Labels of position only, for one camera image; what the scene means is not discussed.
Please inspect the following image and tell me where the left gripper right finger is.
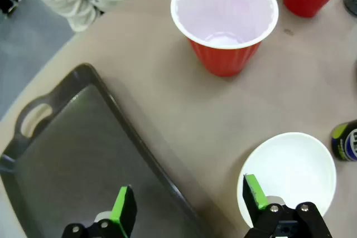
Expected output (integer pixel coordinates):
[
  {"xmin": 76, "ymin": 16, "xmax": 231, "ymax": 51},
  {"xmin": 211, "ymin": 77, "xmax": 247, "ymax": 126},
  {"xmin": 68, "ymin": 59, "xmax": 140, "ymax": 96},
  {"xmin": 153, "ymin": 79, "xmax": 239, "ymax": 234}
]
[{"xmin": 242, "ymin": 173, "xmax": 333, "ymax": 238}]

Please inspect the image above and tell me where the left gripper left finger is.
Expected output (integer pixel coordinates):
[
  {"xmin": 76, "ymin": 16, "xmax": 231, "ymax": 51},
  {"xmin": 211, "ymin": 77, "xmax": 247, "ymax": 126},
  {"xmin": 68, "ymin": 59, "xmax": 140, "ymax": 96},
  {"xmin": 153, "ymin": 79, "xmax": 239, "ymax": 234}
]
[{"xmin": 61, "ymin": 184, "xmax": 138, "ymax": 238}]

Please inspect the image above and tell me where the white plastic bowl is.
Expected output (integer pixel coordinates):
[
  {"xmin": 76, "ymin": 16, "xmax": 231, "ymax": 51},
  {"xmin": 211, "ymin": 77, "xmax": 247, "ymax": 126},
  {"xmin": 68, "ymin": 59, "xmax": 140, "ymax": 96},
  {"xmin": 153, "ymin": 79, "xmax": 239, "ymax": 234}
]
[{"xmin": 237, "ymin": 132, "xmax": 337, "ymax": 229}]

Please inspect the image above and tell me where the dark grey plastic tray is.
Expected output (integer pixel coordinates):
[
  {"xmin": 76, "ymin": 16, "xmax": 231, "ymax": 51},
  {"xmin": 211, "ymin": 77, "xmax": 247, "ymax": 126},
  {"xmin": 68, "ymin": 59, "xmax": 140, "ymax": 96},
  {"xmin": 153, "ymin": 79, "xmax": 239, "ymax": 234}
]
[{"xmin": 0, "ymin": 63, "xmax": 206, "ymax": 238}]

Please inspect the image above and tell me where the black can with green label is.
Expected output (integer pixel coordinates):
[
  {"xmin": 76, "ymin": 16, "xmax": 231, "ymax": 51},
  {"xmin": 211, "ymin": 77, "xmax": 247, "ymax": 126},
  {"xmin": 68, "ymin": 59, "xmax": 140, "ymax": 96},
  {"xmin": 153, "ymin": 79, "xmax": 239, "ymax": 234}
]
[{"xmin": 331, "ymin": 120, "xmax": 357, "ymax": 162}]

